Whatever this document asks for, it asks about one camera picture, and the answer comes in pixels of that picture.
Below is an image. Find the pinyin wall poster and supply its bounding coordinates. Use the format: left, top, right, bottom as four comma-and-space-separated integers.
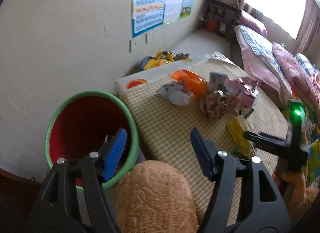
132, 0, 165, 38

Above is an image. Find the pink quilt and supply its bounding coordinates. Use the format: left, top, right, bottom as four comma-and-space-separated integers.
272, 43, 319, 110

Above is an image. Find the checkered yellow mat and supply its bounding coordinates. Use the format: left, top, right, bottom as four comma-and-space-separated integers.
117, 57, 290, 226

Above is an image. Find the wall socket plate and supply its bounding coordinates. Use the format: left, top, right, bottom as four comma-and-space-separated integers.
129, 38, 139, 53

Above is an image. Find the dark corner shelf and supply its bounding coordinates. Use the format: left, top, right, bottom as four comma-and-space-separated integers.
198, 0, 241, 42

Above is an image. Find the orange chip bag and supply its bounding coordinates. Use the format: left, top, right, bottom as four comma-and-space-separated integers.
171, 69, 208, 99

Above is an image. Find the yellow medicine box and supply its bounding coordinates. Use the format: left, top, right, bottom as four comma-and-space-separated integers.
227, 115, 254, 159

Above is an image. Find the pink torn wrapper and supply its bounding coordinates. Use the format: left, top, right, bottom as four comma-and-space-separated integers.
223, 76, 259, 109

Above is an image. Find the purple pillow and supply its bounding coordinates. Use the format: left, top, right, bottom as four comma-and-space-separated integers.
236, 10, 267, 37

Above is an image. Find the brown plush toy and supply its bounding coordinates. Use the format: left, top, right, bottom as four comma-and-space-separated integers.
116, 160, 199, 232

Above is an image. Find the yellow toy on floor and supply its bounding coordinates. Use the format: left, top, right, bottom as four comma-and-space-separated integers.
139, 51, 192, 71

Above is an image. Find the green rimmed red bin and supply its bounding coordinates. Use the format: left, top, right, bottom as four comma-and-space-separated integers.
45, 90, 139, 189

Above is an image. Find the bed with plaid sheet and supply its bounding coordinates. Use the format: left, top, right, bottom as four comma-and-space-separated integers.
234, 24, 319, 114

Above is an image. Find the white paper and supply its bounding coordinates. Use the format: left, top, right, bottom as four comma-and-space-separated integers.
156, 82, 192, 106

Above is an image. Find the blue snack wrapper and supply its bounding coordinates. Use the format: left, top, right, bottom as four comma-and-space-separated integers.
209, 72, 228, 92

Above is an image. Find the red bucket on floor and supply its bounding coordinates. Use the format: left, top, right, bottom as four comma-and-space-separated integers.
206, 20, 217, 33

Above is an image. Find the brown paper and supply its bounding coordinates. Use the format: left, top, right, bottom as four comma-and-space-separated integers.
200, 90, 240, 120

